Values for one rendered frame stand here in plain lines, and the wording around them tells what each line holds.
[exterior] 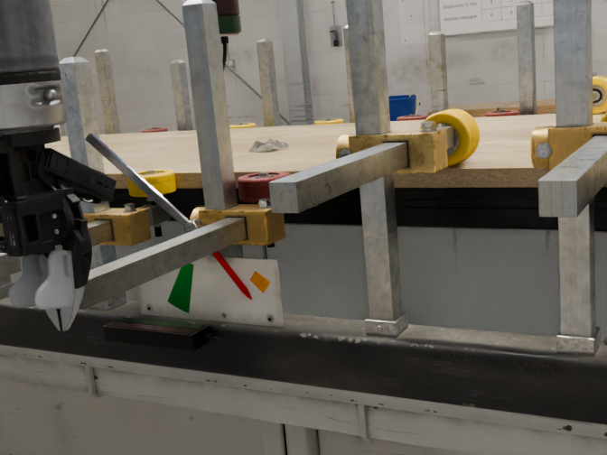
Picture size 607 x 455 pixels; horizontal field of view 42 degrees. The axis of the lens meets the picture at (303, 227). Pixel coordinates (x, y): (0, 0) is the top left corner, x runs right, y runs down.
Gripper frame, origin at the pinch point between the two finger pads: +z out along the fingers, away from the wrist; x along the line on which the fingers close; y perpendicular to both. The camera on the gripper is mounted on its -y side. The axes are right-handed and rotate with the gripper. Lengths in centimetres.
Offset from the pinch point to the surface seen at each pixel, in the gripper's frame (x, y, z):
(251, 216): 2.6, -33.9, -3.8
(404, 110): -184, -570, 23
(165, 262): 1.5, -15.5, -1.9
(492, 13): -151, -736, -54
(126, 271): 1.5, -8.5, -2.7
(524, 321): 35, -56, 17
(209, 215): -4.7, -33.9, -3.8
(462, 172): 28, -51, -7
